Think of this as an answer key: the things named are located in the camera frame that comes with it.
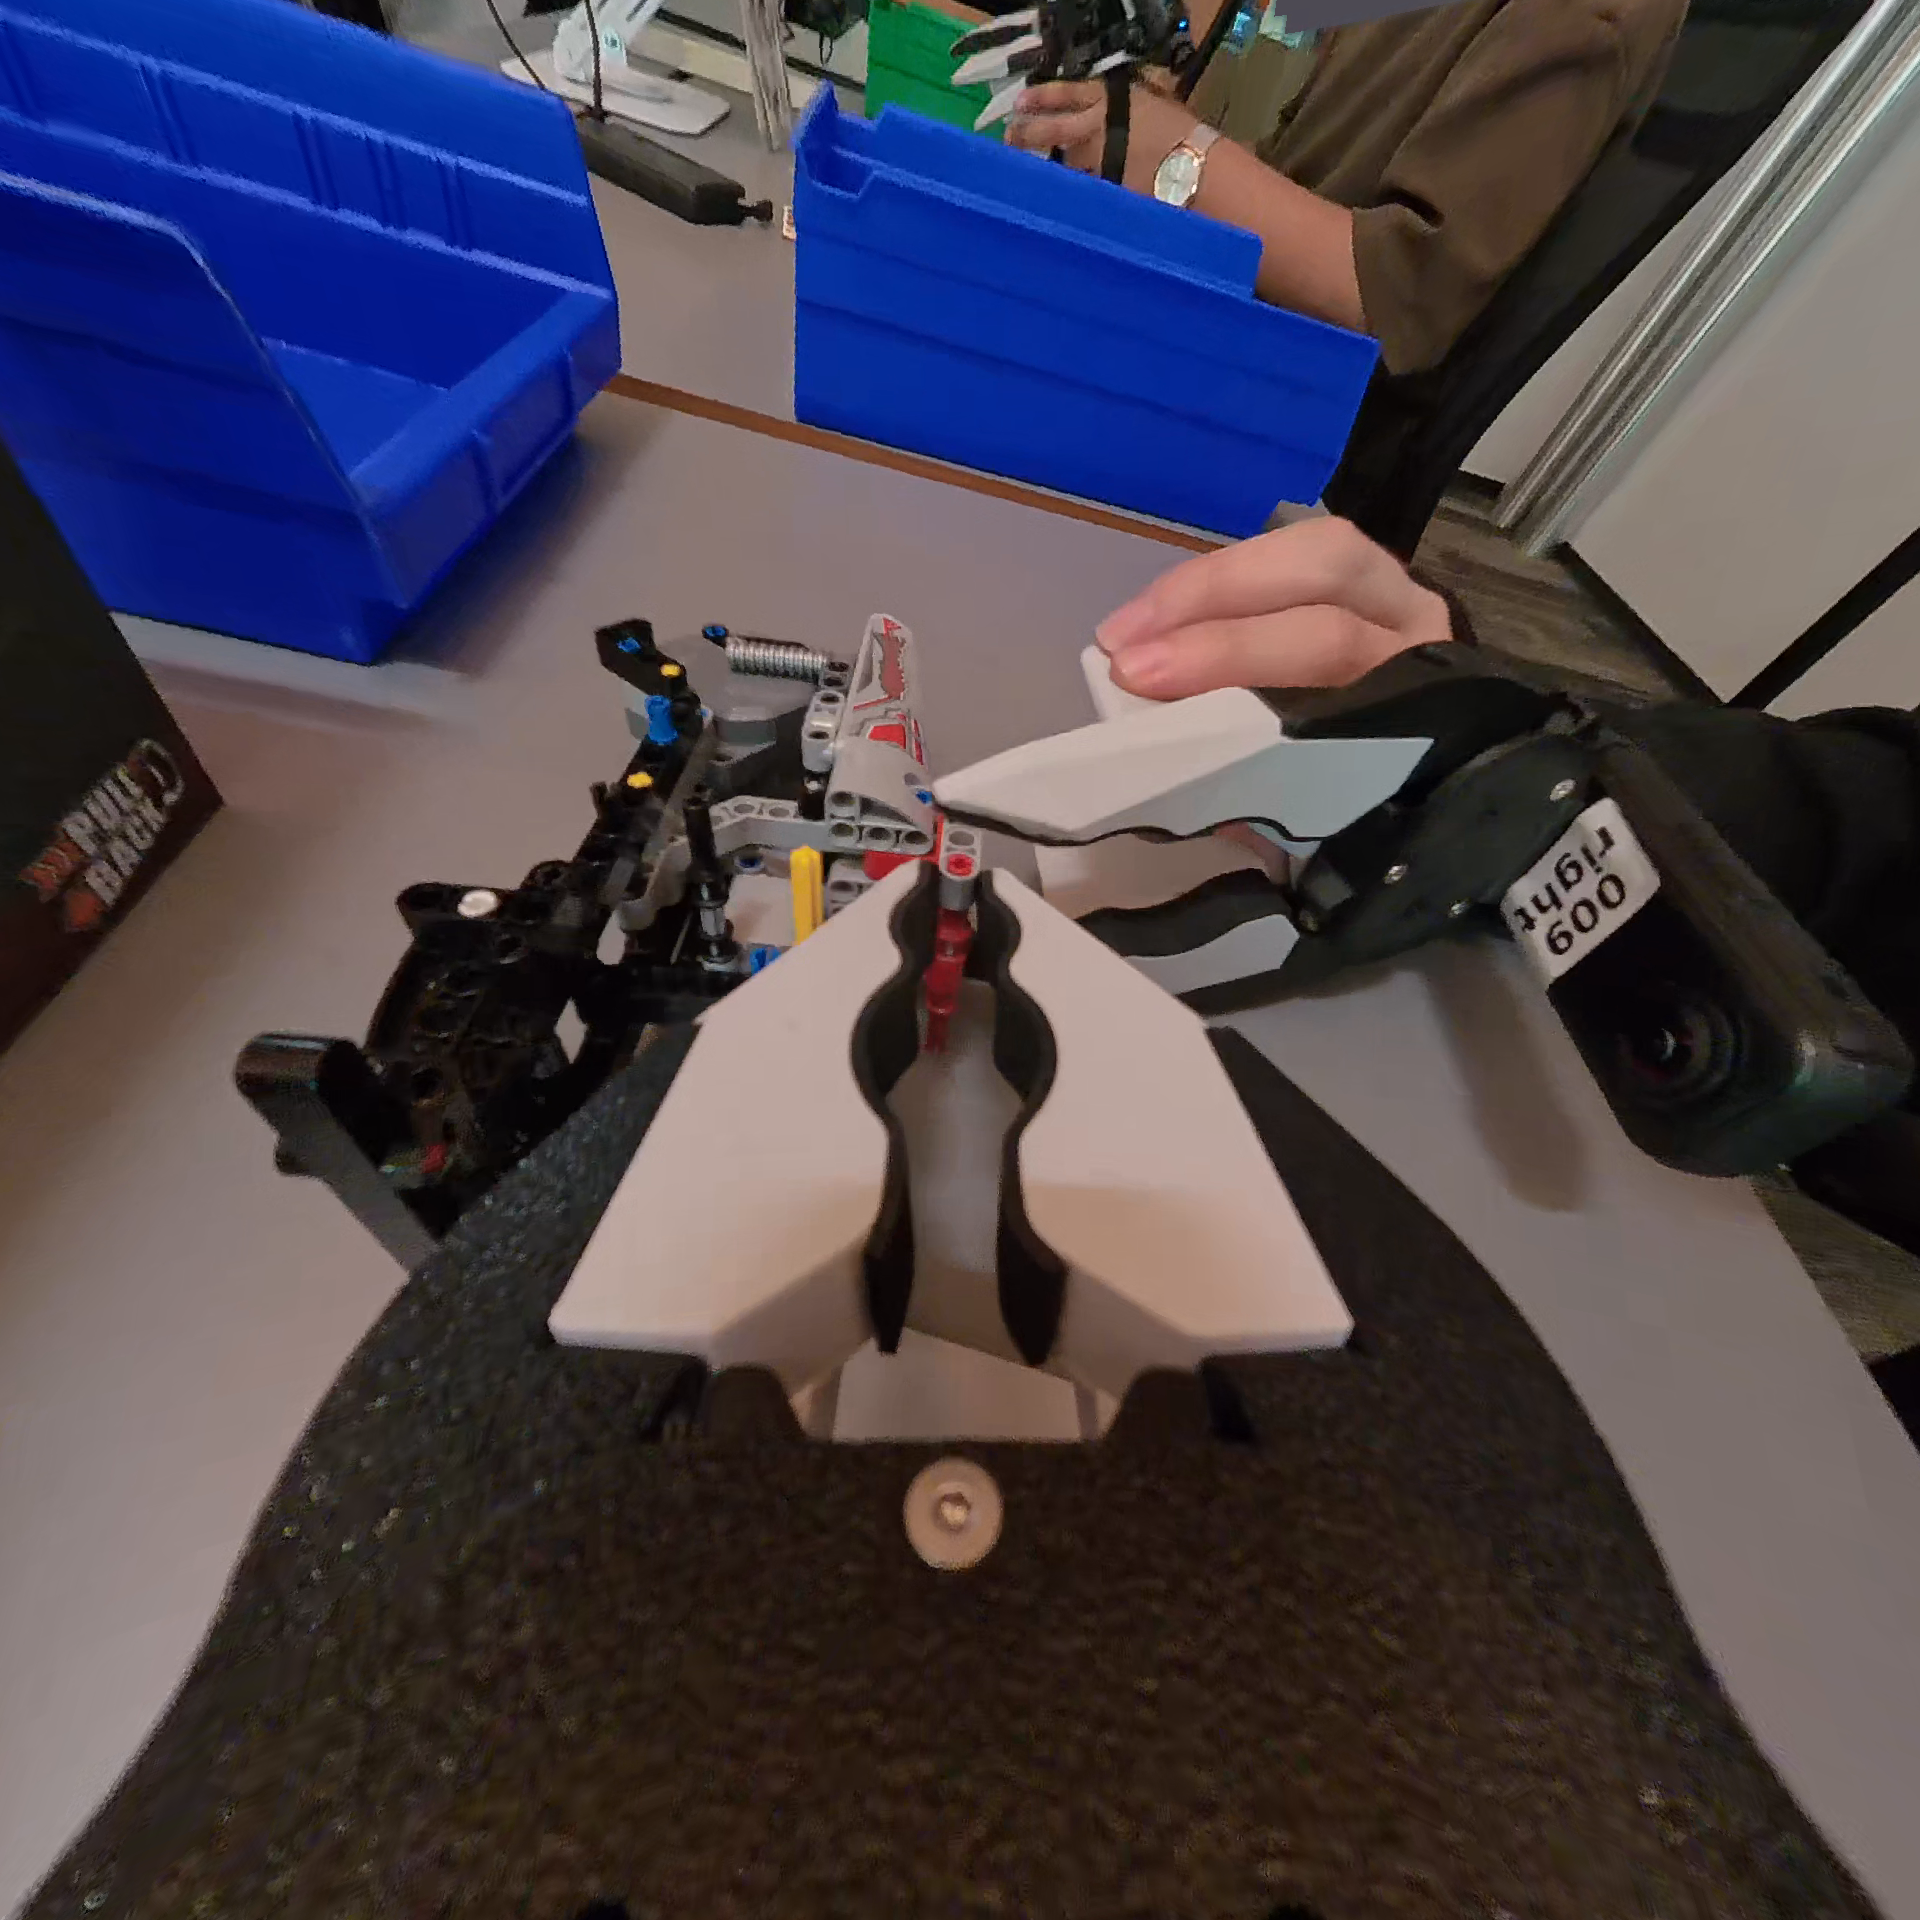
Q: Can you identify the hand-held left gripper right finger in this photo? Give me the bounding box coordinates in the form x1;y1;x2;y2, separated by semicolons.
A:
967;865;1356;1427

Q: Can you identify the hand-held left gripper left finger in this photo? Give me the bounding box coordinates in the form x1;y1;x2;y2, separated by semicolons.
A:
547;863;942;1432

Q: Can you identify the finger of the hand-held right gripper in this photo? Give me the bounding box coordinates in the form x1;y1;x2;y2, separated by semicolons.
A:
931;644;1438;857
1036;831;1310;1004

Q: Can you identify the brick-built toy vehicle chassis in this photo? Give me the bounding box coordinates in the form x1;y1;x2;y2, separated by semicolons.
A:
238;612;991;1277

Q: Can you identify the grey desk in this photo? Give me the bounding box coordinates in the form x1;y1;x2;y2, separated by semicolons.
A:
0;374;1920;1920

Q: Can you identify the person's right hand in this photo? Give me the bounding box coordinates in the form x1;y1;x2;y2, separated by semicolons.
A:
1094;516;1456;700

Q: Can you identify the blue plastic storage bin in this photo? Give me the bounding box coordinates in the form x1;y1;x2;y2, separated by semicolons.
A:
791;81;1382;541
0;0;623;665

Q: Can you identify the black office chair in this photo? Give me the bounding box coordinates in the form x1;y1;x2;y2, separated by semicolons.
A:
1318;0;1884;564

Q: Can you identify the green plastic bin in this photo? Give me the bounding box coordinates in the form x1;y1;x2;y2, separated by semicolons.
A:
863;0;1009;140

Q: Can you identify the black power strip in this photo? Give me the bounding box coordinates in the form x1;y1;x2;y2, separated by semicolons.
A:
574;112;755;230

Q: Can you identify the black printed toy box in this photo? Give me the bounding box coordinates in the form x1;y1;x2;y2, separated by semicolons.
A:
0;441;227;1055

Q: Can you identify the white desktop stand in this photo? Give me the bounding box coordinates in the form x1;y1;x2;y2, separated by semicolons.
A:
499;0;731;140

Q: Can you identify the metal frame post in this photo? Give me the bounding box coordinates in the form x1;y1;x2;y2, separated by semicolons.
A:
1493;0;1920;559

